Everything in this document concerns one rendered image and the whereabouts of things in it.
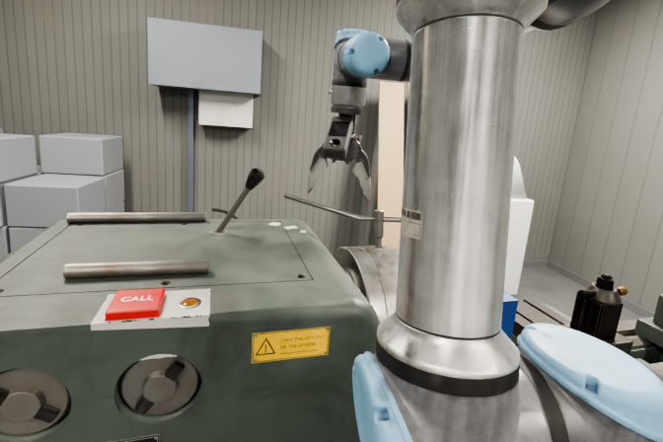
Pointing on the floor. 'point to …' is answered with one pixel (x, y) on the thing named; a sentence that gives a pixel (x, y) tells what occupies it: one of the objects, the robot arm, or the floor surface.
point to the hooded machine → (517, 237)
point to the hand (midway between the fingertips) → (337, 197)
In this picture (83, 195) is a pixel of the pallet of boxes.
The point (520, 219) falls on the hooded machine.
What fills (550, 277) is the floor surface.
